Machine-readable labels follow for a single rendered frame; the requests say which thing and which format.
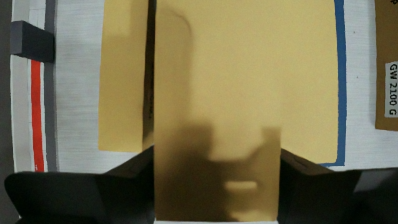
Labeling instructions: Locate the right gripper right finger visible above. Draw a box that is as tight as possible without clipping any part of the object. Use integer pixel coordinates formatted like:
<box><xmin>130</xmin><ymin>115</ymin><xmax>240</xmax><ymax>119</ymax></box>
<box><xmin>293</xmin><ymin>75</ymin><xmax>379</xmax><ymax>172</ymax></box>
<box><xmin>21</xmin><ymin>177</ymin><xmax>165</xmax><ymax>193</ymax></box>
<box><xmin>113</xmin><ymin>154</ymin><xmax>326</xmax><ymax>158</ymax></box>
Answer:
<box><xmin>276</xmin><ymin>148</ymin><xmax>398</xmax><ymax>224</ymax></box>

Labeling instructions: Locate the brown cardboard carton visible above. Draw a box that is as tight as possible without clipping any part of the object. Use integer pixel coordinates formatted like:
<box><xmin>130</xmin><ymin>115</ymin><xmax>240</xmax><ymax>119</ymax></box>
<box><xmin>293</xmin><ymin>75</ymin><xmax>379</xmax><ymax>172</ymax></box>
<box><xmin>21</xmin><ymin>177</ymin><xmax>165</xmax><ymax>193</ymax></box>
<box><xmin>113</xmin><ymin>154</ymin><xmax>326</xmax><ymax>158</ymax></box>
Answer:
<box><xmin>154</xmin><ymin>0</ymin><xmax>281</xmax><ymax>222</ymax></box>
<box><xmin>280</xmin><ymin>0</ymin><xmax>338</xmax><ymax>163</ymax></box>
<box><xmin>98</xmin><ymin>0</ymin><xmax>156</xmax><ymax>153</ymax></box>
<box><xmin>375</xmin><ymin>0</ymin><xmax>398</xmax><ymax>132</ymax></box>

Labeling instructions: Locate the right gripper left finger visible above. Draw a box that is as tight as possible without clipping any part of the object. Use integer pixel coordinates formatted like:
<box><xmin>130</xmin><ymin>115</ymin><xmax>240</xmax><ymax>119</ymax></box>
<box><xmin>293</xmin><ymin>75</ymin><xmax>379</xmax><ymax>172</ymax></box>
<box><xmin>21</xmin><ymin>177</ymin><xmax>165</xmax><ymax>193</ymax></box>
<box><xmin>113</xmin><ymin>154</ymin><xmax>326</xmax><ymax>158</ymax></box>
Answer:
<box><xmin>4</xmin><ymin>145</ymin><xmax>156</xmax><ymax>224</ymax></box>

